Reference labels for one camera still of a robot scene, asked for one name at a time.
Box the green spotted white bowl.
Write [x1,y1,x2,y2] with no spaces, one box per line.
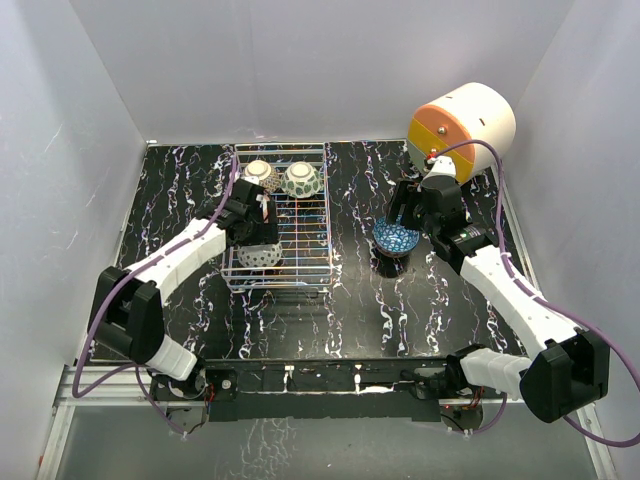
[281,161,323,199]

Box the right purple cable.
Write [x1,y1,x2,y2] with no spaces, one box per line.
[424,139,640,447]

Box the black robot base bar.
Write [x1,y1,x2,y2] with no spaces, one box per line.
[151,357,498,423]

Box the red lattice white bowl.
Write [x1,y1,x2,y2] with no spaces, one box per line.
[373,217,421,258]

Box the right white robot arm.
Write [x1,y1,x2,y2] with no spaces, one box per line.
[386,175,610,423]

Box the brown patterned bowl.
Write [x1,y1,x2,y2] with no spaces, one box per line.
[242,159,282,194]

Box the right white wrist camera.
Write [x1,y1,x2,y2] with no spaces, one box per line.
[424,155,457,179]

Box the black dotted white bowl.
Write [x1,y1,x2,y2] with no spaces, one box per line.
[238,243,282,269]

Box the round pastel drawer cabinet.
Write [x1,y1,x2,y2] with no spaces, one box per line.
[406,82,516,184]

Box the white wire dish rack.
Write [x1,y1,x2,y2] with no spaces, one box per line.
[220,143,332,293]

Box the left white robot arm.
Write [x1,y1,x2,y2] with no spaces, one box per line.
[87,176,278,399]

